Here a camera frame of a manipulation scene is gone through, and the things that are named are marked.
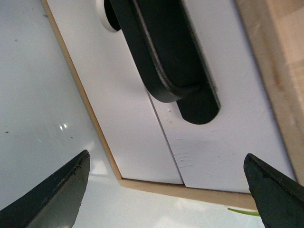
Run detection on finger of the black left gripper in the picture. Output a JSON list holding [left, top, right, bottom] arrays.
[[104, 0, 202, 103], [175, 0, 220, 124]]

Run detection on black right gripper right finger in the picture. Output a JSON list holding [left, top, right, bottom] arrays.
[[244, 153, 304, 228]]

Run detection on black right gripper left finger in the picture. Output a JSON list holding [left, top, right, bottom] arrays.
[[0, 150, 90, 228]]

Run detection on wooden drawer cabinet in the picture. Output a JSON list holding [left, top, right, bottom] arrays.
[[42, 0, 304, 211]]

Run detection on spider plant in white pot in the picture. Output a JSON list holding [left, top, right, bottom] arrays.
[[228, 208, 260, 217]]

